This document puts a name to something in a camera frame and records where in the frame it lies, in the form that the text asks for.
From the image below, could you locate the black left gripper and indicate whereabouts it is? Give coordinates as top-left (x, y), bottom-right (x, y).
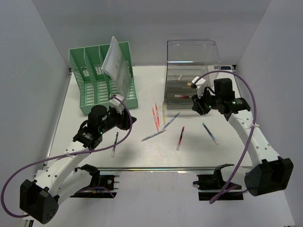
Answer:
top-left (99, 106), bottom-right (137, 134)

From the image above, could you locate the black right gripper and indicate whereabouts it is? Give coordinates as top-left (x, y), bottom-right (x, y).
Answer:
top-left (191, 87), bottom-right (221, 115)

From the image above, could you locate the grey clear pen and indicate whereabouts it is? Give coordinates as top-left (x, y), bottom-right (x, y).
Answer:
top-left (141, 129), bottom-right (166, 142)

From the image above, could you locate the light blue pen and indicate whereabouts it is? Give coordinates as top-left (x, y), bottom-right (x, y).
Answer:
top-left (162, 112), bottom-right (181, 130)

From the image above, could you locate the dark blue pen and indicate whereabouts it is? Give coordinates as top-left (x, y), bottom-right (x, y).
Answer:
top-left (111, 132), bottom-right (119, 158)

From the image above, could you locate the dark red pen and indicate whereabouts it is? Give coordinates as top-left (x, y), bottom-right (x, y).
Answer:
top-left (176, 126), bottom-right (185, 151)

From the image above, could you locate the clear acrylic drawer cabinet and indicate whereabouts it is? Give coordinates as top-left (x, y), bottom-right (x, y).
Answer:
top-left (164, 38), bottom-right (221, 110)

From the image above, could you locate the clear plastic document folder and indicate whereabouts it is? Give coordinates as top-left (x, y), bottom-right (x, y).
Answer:
top-left (101, 36), bottom-right (133, 98)

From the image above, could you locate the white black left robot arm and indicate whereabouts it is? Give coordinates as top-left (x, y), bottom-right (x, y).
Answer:
top-left (20, 105), bottom-right (137, 224)

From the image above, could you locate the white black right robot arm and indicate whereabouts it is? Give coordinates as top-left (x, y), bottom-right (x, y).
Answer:
top-left (191, 77), bottom-right (294, 196)

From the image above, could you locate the orange pen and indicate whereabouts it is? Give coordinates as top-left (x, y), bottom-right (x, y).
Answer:
top-left (152, 108), bottom-right (159, 131)

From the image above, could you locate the red pink pen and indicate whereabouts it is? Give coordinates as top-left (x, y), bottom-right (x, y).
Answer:
top-left (155, 103), bottom-right (160, 126)

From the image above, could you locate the yellow pen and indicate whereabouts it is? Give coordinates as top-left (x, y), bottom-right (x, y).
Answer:
top-left (162, 103), bottom-right (166, 126)

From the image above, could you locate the green file organizer rack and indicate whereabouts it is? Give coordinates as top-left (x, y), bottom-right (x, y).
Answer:
top-left (69, 41), bottom-right (139, 114)

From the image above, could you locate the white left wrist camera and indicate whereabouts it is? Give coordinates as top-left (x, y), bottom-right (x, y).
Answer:
top-left (109, 94), bottom-right (125, 115)

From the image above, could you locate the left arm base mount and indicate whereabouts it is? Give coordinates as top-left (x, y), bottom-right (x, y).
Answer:
top-left (71, 164), bottom-right (119, 199)

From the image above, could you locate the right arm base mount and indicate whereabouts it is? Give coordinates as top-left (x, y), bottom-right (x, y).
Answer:
top-left (193, 164), bottom-right (244, 201)

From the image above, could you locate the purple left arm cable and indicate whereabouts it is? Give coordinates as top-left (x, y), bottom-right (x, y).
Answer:
top-left (0, 94), bottom-right (134, 218)

